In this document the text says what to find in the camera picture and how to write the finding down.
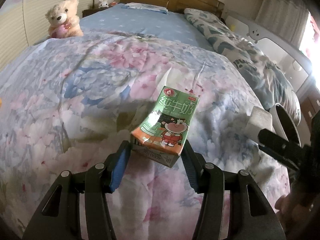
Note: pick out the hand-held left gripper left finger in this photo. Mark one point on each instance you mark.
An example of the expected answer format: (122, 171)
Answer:
(120, 165)

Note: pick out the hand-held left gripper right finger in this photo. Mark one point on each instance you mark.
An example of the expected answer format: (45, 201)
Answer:
(190, 166)

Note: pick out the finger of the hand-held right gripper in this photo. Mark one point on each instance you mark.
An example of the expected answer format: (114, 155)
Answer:
(280, 147)

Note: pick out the black bin liner bag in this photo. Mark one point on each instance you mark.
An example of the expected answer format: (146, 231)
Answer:
(287, 122)

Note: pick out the white round waste bin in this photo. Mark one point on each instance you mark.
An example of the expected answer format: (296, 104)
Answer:
(275, 120)

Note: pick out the green orange milk carton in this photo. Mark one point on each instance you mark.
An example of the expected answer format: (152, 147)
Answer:
(172, 120)

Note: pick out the person's right hand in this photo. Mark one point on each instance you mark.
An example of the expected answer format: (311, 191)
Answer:
(285, 207)

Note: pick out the white block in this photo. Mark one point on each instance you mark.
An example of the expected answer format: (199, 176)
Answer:
(258, 120)

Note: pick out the white brown drawer cabinet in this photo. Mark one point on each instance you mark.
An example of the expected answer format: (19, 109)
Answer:
(308, 102)

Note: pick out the floral pink blanket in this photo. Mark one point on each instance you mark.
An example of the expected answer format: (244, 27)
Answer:
(87, 92)

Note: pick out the white crib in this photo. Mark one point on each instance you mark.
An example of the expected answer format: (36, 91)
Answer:
(280, 45)

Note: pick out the blue leaf-print duvet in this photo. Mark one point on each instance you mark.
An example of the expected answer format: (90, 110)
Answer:
(237, 52)

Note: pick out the beige curtain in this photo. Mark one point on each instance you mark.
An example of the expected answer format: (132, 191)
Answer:
(282, 7)

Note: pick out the light blue bed sheet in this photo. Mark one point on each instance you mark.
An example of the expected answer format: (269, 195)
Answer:
(140, 22)

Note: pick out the beige teddy bear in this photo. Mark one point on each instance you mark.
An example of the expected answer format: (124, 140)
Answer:
(63, 20)

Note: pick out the dark wooden nightstand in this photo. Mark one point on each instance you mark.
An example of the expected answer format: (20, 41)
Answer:
(92, 11)

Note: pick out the white pillow blue trim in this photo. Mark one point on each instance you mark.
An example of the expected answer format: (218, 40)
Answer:
(145, 7)

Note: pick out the white rabbit toy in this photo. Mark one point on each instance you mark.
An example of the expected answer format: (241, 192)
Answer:
(103, 3)

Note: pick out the sliding wardrobe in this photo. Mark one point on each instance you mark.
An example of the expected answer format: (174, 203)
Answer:
(30, 12)

